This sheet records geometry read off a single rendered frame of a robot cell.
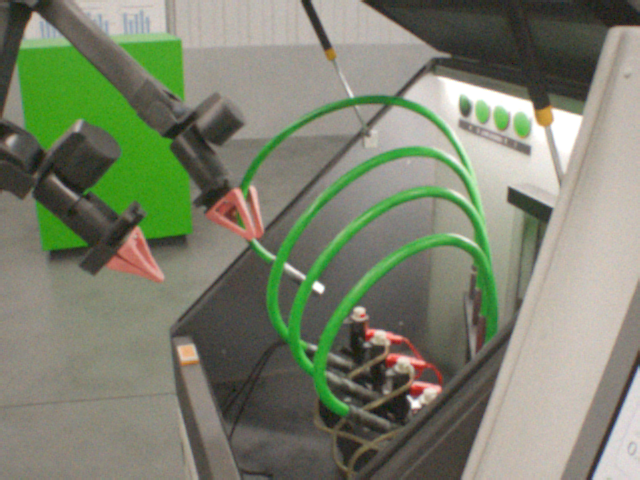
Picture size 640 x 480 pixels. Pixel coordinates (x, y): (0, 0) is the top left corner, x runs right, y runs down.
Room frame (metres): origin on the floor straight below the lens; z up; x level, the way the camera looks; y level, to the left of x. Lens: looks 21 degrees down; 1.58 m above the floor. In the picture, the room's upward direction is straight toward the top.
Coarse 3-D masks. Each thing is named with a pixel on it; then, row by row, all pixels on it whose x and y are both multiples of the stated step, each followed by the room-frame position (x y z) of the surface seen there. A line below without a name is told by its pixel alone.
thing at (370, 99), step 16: (368, 96) 1.01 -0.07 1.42; (384, 96) 1.01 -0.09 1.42; (320, 112) 1.02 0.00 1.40; (416, 112) 1.01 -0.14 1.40; (432, 112) 1.01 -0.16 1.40; (288, 128) 1.02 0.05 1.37; (448, 128) 1.00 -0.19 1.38; (272, 144) 1.02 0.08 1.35; (256, 160) 1.02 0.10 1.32; (464, 160) 1.00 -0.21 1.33; (240, 224) 1.03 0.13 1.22; (256, 240) 1.03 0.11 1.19; (272, 256) 1.03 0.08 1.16
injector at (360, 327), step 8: (352, 320) 0.93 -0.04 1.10; (360, 320) 0.93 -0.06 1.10; (368, 320) 0.94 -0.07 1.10; (352, 328) 0.93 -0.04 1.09; (360, 328) 0.93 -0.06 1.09; (352, 336) 0.93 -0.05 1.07; (360, 336) 0.93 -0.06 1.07; (352, 344) 0.93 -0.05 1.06; (344, 352) 0.93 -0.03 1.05; (352, 352) 0.93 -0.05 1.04; (360, 352) 0.93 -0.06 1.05; (352, 360) 0.94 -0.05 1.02; (360, 360) 0.93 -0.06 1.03; (360, 384) 0.93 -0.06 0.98
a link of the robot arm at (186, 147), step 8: (192, 128) 1.09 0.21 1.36; (184, 136) 1.07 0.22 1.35; (192, 136) 1.07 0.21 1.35; (200, 136) 1.08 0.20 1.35; (176, 144) 1.07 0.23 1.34; (184, 144) 1.07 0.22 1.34; (192, 144) 1.07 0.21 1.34; (200, 144) 1.07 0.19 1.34; (208, 144) 1.08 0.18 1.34; (176, 152) 1.07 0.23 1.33; (184, 152) 1.06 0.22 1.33; (192, 152) 1.06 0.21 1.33; (200, 152) 1.06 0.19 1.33; (184, 160) 1.06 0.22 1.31; (192, 160) 1.06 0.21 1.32; (184, 168) 1.07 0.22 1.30
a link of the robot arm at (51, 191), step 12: (48, 168) 0.84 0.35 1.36; (60, 168) 0.82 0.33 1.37; (48, 180) 0.82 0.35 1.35; (60, 180) 0.82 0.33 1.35; (36, 192) 0.81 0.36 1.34; (48, 192) 0.81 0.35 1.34; (60, 192) 0.82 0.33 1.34; (72, 192) 0.82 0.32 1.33; (84, 192) 0.87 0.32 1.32; (48, 204) 0.82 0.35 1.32; (60, 204) 0.81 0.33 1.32; (72, 204) 0.82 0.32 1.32; (60, 216) 0.82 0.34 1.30
